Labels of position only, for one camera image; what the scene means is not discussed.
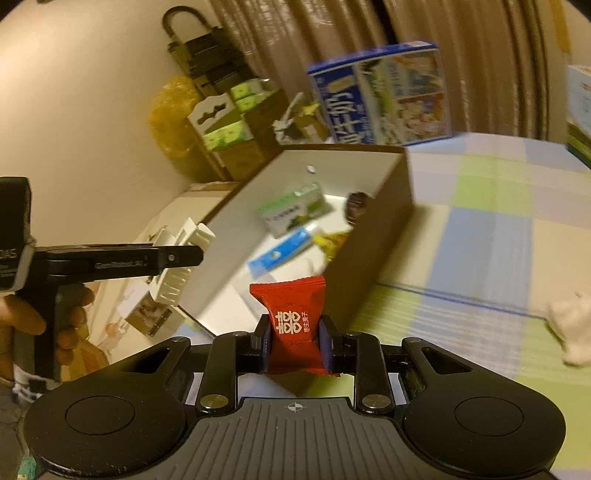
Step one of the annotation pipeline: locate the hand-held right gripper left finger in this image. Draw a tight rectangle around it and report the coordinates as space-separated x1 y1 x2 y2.
111 315 274 415

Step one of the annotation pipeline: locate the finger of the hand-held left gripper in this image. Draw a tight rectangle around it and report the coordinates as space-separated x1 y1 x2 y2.
156 246 204 277

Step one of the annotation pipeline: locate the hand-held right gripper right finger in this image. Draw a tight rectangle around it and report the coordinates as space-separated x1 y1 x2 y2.
318 315 483 415

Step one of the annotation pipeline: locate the red candy packet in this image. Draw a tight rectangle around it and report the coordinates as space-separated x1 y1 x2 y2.
249 275 343 377

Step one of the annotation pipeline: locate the blue and white tube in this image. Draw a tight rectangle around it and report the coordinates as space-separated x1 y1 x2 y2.
247 226 317 282

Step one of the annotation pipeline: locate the yellow snack packet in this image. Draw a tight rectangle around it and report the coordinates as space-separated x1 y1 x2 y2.
312 229 353 265

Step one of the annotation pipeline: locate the green medicine box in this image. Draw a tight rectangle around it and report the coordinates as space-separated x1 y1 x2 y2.
257 181 334 239

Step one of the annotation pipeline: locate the brown storage box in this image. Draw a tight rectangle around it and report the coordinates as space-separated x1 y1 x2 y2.
178 144 414 339

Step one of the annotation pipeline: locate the dark brown snack packet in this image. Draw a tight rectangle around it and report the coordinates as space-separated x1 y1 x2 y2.
345 191 374 227

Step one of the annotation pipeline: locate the person's left hand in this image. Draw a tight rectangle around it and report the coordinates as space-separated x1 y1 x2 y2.
0 285 96 356

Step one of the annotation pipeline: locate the white flat cardboard box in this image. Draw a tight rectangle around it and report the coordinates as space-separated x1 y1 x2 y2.
90 181 242 352

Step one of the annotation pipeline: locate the plain cardboard box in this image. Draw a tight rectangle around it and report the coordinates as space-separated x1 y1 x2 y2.
203 137 269 182

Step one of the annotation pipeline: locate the yellow plastic bag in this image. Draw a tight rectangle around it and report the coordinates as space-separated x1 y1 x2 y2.
148 76 202 160

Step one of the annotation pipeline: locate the white carrier with green packs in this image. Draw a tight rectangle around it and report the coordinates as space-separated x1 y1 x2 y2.
187 92 255 153

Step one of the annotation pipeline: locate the white brush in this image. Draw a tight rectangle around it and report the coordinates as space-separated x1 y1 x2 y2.
272 91 306 140

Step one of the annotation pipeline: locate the small cardboard box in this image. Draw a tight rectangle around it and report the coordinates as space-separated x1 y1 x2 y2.
294 102 334 144

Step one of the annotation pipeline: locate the black folding rack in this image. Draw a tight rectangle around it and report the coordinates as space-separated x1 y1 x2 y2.
162 6 250 94

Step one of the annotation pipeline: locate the white sock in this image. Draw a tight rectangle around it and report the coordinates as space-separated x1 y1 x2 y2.
545 290 591 368

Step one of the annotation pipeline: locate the blue milk carton box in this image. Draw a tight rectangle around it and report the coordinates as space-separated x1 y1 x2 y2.
307 41 452 147

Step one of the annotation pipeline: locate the beige curtain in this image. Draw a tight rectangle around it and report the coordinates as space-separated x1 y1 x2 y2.
210 0 570 139

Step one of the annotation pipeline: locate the white and green gift carton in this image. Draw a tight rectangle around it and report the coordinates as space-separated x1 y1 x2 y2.
565 64 591 168

